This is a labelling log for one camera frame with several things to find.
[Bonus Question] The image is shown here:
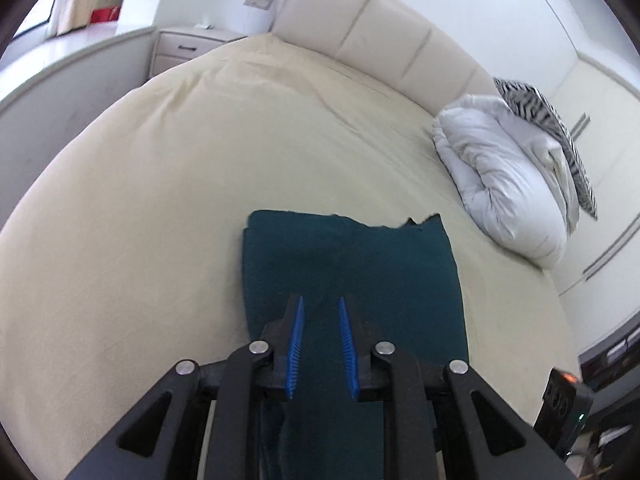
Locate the white duvet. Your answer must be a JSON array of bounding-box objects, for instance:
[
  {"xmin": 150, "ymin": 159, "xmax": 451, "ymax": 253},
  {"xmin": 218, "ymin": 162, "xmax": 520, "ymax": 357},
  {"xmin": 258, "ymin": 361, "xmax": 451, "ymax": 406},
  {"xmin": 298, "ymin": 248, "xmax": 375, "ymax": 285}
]
[{"xmin": 431, "ymin": 94, "xmax": 581, "ymax": 269}]

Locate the dark shelf unit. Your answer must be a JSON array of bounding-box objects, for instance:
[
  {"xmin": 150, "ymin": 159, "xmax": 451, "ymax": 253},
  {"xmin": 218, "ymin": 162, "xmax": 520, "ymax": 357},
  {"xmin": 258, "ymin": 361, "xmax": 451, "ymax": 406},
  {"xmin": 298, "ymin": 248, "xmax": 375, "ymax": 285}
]
[{"xmin": 577, "ymin": 325, "xmax": 640, "ymax": 392}]

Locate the cream padded headboard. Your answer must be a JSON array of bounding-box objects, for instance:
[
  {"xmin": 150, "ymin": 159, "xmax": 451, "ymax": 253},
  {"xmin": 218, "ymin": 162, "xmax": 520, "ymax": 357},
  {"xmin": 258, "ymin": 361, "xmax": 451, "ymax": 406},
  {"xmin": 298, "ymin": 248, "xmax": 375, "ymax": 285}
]
[{"xmin": 272, "ymin": 0, "xmax": 501, "ymax": 116}]

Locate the bed with beige sheet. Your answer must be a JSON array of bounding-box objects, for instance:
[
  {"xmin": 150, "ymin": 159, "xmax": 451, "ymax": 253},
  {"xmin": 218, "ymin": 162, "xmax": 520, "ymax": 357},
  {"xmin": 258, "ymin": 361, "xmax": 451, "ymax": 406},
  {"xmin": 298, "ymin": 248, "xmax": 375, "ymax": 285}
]
[{"xmin": 0, "ymin": 34, "xmax": 583, "ymax": 480}]

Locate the dark green knit garment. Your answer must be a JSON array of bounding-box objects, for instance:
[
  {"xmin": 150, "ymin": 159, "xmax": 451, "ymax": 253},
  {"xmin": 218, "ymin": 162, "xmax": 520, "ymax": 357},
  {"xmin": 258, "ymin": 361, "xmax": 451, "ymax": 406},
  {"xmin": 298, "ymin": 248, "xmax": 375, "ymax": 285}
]
[{"xmin": 241, "ymin": 210, "xmax": 471, "ymax": 480}]

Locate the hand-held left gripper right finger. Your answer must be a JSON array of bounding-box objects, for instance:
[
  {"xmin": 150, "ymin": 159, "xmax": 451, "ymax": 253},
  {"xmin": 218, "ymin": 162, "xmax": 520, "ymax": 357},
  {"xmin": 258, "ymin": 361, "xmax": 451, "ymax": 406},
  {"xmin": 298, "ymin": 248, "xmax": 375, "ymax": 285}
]
[{"xmin": 337, "ymin": 295, "xmax": 576, "ymax": 480}]

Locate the white nightstand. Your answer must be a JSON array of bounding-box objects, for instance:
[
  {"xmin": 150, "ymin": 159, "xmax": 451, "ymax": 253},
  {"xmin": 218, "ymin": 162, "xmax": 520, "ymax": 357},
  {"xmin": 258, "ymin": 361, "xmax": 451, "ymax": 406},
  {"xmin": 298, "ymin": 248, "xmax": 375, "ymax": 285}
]
[{"xmin": 150, "ymin": 26, "xmax": 248, "ymax": 80}]

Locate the zebra striped pillow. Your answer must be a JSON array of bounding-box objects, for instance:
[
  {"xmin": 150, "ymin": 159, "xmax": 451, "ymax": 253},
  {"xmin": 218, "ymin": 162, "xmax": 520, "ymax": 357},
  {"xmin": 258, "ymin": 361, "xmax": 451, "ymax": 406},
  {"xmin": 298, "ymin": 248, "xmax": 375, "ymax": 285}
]
[{"xmin": 492, "ymin": 77, "xmax": 598, "ymax": 221}]

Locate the window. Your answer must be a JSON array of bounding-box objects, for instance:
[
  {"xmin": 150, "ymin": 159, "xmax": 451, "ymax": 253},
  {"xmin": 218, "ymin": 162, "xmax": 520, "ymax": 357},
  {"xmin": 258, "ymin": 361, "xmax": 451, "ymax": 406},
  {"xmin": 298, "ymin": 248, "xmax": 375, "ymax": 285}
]
[{"xmin": 12, "ymin": 0, "xmax": 56, "ymax": 40}]

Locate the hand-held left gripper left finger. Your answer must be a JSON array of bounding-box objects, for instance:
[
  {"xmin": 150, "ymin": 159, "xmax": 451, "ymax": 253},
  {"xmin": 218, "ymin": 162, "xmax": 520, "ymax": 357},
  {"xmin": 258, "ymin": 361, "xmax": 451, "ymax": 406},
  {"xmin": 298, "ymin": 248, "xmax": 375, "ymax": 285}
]
[{"xmin": 65, "ymin": 294, "xmax": 306, "ymax": 480}]

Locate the white wardrobe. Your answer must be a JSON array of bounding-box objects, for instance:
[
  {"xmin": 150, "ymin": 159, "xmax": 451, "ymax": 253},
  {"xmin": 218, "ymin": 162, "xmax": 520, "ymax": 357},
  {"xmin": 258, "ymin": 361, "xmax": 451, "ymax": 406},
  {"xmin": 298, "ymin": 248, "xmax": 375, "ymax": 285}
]
[{"xmin": 550, "ymin": 50, "xmax": 640, "ymax": 356}]

